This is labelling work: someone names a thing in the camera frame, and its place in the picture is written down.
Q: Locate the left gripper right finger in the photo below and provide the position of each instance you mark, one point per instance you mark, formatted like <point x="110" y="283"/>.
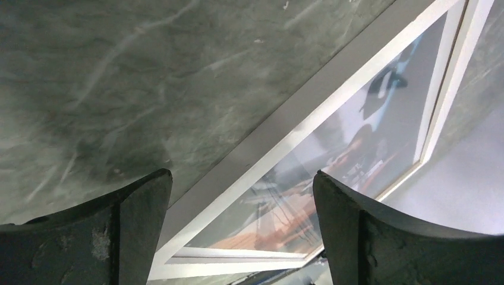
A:
<point x="367" y="242"/>

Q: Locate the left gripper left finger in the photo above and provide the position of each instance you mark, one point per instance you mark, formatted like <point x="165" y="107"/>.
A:
<point x="111" y="239"/>

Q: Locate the wooden picture frame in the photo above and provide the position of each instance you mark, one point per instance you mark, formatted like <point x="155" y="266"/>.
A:
<point x="367" y="35"/>

